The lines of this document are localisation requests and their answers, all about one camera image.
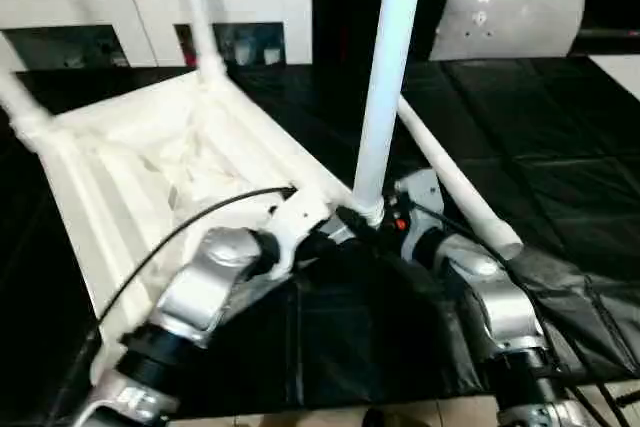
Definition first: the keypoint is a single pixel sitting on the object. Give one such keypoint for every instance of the white plastic table top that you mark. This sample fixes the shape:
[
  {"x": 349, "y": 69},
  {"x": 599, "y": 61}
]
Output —
[{"x": 150, "y": 167}]

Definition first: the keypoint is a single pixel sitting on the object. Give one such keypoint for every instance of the black work mat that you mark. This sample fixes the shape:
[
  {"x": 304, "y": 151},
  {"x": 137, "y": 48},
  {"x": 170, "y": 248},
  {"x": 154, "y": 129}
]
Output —
[{"x": 560, "y": 167}]

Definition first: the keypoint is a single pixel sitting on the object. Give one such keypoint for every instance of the white padded sheet with fitting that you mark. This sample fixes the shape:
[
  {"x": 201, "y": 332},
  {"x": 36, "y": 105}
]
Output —
[{"x": 510, "y": 17}]

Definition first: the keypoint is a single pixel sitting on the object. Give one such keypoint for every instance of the flat white sheet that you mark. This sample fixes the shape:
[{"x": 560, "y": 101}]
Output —
[{"x": 620, "y": 75}]

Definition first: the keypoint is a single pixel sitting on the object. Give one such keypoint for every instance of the white sideboard cabinet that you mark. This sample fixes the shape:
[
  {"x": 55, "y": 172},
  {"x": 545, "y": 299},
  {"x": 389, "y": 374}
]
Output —
[{"x": 90, "y": 2}]

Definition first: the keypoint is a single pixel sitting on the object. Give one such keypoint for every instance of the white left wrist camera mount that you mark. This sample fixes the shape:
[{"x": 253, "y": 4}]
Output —
[{"x": 295, "y": 222}]

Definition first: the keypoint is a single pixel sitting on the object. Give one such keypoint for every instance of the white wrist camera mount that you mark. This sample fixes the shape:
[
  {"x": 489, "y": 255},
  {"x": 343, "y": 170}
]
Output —
[
  {"x": 295, "y": 222},
  {"x": 420, "y": 195}
]

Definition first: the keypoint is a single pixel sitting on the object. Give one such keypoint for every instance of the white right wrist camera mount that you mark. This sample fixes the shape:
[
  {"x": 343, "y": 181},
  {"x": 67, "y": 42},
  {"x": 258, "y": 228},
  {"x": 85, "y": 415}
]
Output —
[{"x": 420, "y": 195}]

